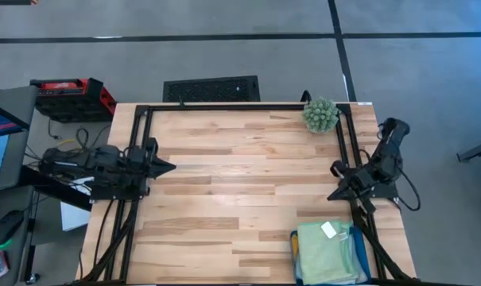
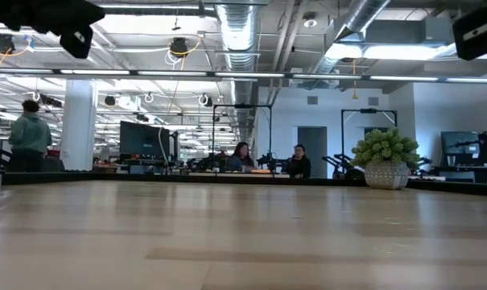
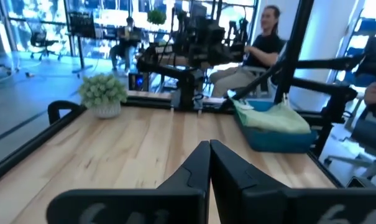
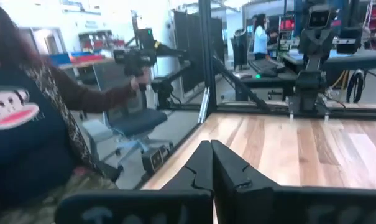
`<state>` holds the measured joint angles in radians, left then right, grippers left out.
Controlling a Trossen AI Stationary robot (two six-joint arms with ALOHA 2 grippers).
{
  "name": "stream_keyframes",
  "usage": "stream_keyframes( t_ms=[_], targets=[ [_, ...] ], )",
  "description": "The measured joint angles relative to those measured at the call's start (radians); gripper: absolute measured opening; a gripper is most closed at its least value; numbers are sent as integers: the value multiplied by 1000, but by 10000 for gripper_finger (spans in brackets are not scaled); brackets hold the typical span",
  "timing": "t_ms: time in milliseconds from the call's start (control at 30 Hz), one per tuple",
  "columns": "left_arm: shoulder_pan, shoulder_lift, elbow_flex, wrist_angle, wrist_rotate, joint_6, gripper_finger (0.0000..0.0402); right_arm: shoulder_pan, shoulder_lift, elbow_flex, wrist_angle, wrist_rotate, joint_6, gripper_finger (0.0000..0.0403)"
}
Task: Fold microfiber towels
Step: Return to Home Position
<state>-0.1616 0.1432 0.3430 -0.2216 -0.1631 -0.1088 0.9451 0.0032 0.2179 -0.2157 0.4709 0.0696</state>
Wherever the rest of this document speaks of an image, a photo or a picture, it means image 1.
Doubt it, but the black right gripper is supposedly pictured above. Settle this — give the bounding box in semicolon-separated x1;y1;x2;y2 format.
326;164;378;202

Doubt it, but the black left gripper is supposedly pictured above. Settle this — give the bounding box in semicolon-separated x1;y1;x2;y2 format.
133;137;177;182

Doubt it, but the light green towel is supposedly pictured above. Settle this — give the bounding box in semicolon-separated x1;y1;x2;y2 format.
297;220;361;286

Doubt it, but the orange microfiber towel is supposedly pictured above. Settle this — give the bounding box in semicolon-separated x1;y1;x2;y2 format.
290;233;300;261

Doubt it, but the grey waffle towel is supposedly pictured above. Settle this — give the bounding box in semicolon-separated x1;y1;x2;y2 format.
353;260;370;285

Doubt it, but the green plant in white pot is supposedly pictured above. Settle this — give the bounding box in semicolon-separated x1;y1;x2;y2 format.
302;96;340;134

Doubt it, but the black perforated case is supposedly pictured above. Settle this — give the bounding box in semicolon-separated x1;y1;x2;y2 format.
162;75;262;103

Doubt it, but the white paper sheet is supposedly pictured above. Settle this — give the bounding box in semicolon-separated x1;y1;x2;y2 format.
60;176;95;233

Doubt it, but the red and black toolbox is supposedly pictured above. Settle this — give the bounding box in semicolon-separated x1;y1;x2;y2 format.
29;77;118;124

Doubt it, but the black desk crossbar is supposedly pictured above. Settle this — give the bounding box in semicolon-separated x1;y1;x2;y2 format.
19;164;94;212

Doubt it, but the black chair base leg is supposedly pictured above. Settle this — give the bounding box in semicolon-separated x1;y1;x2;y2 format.
456;137;481;176

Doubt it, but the black computer mouse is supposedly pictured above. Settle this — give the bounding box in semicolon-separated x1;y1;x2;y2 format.
0;209;25;248

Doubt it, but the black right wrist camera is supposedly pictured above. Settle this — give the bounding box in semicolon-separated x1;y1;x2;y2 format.
329;160;347;179

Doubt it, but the black aluminium rail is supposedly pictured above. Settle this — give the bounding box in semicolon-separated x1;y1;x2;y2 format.
140;107;156;149
334;118;349;168
345;103;363;168
127;105;145;151

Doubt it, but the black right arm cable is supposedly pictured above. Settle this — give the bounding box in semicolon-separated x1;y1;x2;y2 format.
397;166;421;212

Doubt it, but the black diagonal brace rail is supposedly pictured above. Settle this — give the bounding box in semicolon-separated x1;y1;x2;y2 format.
80;198;140;284
349;198;418;284

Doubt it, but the black table edge rail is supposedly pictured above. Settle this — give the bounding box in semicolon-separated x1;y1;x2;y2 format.
134;102;353;113

